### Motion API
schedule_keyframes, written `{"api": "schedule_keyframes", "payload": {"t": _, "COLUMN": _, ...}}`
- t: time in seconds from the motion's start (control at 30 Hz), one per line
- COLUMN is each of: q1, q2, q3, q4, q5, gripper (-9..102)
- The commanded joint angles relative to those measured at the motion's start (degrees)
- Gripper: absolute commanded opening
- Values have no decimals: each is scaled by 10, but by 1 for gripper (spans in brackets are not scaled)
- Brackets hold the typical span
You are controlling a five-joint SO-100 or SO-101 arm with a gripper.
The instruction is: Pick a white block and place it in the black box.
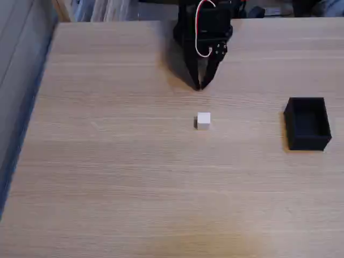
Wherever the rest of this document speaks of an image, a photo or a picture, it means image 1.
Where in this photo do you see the light wooden post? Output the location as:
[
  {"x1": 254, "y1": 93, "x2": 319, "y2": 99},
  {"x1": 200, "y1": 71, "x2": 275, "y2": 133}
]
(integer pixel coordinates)
[{"x1": 52, "y1": 0, "x2": 72, "y2": 23}]

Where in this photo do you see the dark bulky background object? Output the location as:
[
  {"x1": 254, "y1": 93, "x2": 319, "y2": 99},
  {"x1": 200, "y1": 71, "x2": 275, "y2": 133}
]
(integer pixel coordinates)
[{"x1": 292, "y1": 0, "x2": 325, "y2": 17}]

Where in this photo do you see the black open box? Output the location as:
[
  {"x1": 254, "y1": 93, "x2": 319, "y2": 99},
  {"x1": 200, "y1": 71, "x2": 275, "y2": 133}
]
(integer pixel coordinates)
[{"x1": 283, "y1": 97, "x2": 333, "y2": 151}]

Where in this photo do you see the white cube block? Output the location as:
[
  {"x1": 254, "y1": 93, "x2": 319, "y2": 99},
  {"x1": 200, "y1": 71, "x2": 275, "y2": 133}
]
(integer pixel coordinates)
[{"x1": 197, "y1": 112, "x2": 211, "y2": 130}]

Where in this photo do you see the red and white servo cable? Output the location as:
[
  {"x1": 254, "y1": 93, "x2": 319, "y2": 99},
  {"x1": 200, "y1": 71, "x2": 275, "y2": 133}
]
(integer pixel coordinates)
[{"x1": 195, "y1": 0, "x2": 217, "y2": 58}]

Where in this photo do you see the small black rounded object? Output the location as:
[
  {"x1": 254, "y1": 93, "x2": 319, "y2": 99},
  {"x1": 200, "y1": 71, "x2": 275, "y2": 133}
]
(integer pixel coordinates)
[{"x1": 247, "y1": 6, "x2": 267, "y2": 18}]

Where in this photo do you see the white curtain fabric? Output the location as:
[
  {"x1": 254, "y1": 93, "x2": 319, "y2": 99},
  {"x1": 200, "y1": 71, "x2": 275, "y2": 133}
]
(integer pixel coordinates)
[{"x1": 90, "y1": 0, "x2": 140, "y2": 22}]

